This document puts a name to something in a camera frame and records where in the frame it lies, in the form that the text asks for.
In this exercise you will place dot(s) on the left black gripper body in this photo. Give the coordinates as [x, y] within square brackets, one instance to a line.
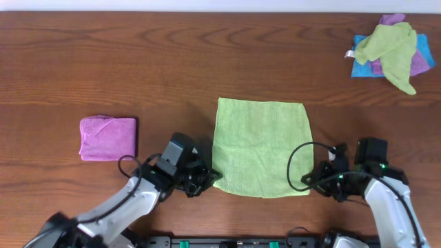
[199, 177]

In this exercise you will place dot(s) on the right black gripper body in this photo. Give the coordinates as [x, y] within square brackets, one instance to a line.
[339, 188]

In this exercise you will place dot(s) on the green microfiber cloth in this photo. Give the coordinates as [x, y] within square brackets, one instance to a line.
[262, 149]

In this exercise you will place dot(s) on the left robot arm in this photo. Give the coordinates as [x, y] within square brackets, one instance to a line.
[152, 182]

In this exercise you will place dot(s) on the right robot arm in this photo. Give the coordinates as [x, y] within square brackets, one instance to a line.
[384, 188]

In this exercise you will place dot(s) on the folded purple cloth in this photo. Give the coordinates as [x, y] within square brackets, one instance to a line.
[105, 138]

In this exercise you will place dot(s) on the blue cloth in pile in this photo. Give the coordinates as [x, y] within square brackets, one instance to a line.
[369, 69]

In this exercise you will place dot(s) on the purple cloth in pile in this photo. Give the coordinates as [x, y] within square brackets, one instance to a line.
[422, 60]

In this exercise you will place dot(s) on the green cloth on pile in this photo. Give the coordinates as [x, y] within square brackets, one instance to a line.
[394, 46]

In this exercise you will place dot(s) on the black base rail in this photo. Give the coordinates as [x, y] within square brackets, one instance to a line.
[310, 241]

